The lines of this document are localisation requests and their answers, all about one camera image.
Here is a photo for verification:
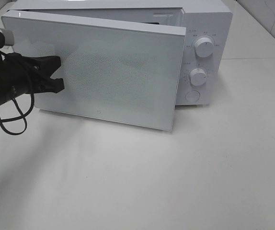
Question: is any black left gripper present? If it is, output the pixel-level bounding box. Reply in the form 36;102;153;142
0;52;65;113

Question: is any white microwave door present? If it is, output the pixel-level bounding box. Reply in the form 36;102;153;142
2;10;186;131

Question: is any round door release button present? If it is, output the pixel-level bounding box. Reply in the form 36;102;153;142
185;91;200;103

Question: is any lower white round knob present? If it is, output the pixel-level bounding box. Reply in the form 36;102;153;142
189;68;207;86

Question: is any white round knob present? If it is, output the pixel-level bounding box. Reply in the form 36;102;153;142
189;68;207;86
194;36;215;58

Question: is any white microwave oven body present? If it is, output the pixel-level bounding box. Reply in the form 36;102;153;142
1;0;232;106

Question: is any upper white round knob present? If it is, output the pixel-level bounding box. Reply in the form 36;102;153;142
194;36;215;58

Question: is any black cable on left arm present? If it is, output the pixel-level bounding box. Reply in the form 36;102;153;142
0;51;36;136

